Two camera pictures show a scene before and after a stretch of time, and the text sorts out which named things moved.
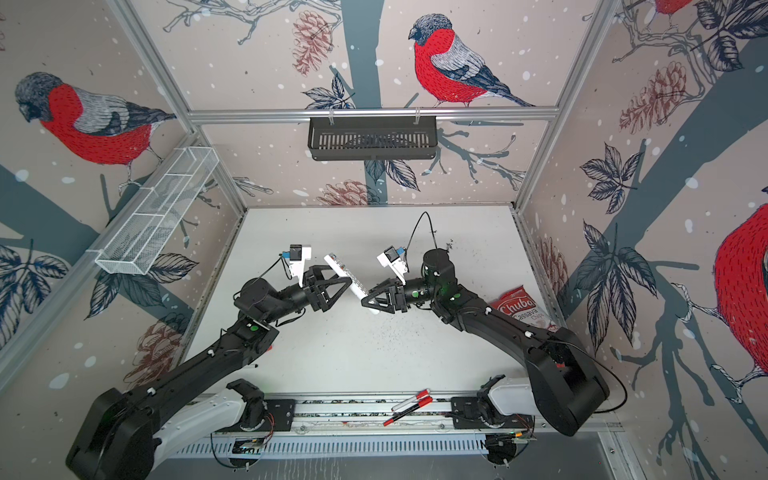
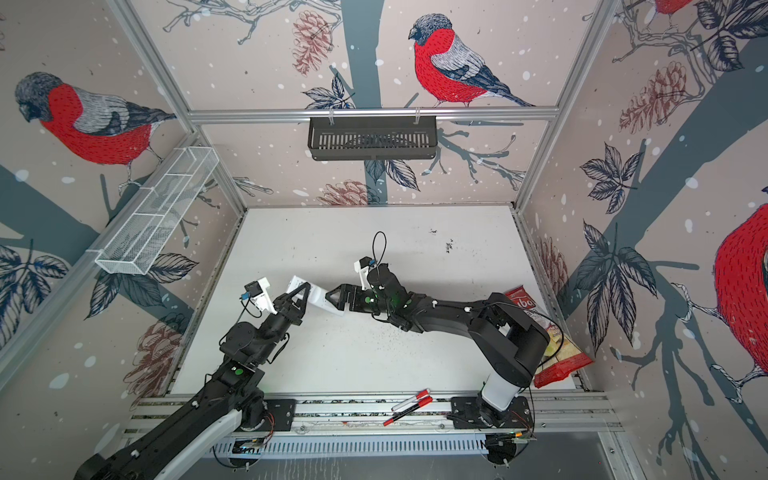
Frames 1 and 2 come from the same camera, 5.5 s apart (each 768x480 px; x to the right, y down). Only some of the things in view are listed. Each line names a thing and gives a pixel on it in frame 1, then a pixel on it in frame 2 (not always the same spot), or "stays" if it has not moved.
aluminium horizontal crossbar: [373, 113] stays
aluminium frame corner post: [172, 86] stays
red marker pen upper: [420, 394] stays
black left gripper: [314, 292] -> [288, 311]
